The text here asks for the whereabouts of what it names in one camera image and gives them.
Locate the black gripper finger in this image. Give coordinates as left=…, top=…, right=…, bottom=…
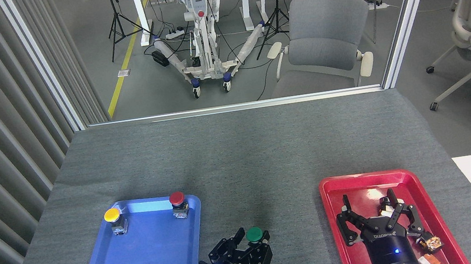
left=333, top=192, right=374, bottom=248
left=234, top=231, right=275, bottom=264
left=205, top=228, right=249, bottom=263
left=382, top=185, right=425, bottom=240

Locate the silver frame rail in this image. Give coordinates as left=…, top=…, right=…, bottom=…
left=87, top=83, right=384, bottom=132

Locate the black power adapter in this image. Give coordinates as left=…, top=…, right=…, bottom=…
left=151, top=49, right=170, bottom=69

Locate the red push button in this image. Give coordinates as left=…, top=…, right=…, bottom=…
left=168, top=191, right=191, bottom=221

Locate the white power strip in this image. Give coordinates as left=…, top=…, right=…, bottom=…
left=367, top=0, right=390, bottom=11
left=164, top=26, right=186, bottom=41

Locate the green push button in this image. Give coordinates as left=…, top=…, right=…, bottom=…
left=245, top=226, right=264, bottom=246

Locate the white orange switch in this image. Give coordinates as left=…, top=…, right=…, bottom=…
left=417, top=251, right=453, bottom=264

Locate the black tripod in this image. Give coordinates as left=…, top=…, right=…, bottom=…
left=248, top=0, right=295, bottom=60
left=103, top=0, right=156, bottom=62

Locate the black orange switch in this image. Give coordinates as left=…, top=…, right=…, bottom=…
left=416, top=232, right=445, bottom=256

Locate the grey office chair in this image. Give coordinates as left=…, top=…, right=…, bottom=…
left=257, top=0, right=380, bottom=100

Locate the silver frame post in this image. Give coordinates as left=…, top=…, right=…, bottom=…
left=0, top=0, right=88, bottom=140
left=370, top=0, right=458, bottom=90

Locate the yellow push button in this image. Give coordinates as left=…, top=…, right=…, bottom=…
left=103, top=206, right=130, bottom=237

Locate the black silver selector switch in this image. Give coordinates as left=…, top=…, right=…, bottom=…
left=376, top=196, right=396, bottom=218

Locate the white desk leg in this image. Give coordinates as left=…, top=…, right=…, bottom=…
left=134, top=0, right=157, bottom=47
left=240, top=0, right=271, bottom=32

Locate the red plastic tray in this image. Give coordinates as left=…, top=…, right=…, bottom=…
left=318, top=160, right=470, bottom=264

